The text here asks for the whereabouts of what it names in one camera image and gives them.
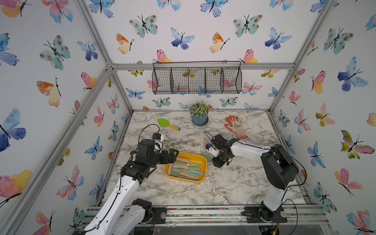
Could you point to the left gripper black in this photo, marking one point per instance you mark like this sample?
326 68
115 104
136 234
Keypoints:
172 158

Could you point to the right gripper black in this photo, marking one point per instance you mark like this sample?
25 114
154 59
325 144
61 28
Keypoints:
216 163

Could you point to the pink folding fruit knife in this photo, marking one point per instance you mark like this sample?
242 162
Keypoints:
206 142

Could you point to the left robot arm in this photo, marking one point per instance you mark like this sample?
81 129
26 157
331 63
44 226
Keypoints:
118 216

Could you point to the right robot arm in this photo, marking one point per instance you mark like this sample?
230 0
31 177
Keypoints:
279 167

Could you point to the sage green folding knife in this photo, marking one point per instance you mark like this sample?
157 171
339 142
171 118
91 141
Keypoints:
208 156

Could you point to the yellow storage box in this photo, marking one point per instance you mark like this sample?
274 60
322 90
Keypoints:
187 167

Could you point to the red white garden glove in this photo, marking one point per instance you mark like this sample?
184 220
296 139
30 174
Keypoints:
234 125

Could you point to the green yellow toy trowel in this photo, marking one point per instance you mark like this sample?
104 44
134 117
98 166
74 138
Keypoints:
165 123

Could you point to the potted green plant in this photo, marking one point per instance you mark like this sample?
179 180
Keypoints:
199 113

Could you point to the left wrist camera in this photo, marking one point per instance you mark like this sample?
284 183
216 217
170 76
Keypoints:
158 137

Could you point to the black wire wall basket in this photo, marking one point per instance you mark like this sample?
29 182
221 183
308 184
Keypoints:
196 78

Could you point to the aluminium front rail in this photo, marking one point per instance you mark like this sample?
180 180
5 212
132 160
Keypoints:
299 214

